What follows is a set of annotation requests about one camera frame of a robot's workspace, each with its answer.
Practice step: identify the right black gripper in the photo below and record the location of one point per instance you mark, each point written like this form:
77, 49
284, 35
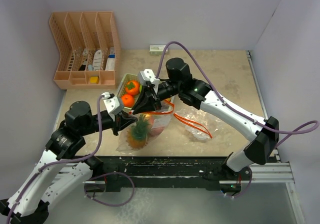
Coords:
148, 101

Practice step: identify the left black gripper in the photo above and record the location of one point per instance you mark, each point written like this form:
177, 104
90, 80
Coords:
121, 121

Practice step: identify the toy pineapple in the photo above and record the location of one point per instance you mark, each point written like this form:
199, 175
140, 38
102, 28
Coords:
138, 134

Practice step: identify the clear zip bag orange zipper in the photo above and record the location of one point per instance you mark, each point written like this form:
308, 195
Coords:
167, 116

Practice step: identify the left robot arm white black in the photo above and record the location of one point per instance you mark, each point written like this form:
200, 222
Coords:
58, 171

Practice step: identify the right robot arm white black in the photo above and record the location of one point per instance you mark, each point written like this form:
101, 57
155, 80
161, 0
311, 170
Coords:
198, 94

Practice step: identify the orange toy fruit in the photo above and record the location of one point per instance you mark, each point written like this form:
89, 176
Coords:
132, 88
128, 100

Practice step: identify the green plastic basket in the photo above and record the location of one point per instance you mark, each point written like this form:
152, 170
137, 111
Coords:
121, 91

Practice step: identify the small white green box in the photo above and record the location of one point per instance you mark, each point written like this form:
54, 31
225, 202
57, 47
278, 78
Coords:
156, 49

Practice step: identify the yellow block in organizer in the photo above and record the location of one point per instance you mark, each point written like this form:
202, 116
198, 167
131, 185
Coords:
94, 80

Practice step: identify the white blue box in organizer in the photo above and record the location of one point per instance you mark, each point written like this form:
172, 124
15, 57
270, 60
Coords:
110, 63

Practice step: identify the white tube in organizer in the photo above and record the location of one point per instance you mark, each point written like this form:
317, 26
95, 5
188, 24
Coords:
97, 60

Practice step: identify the pink desk organizer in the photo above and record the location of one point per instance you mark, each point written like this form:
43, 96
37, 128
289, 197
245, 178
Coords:
78, 35

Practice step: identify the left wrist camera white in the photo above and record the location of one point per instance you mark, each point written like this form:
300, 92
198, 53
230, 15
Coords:
113, 104

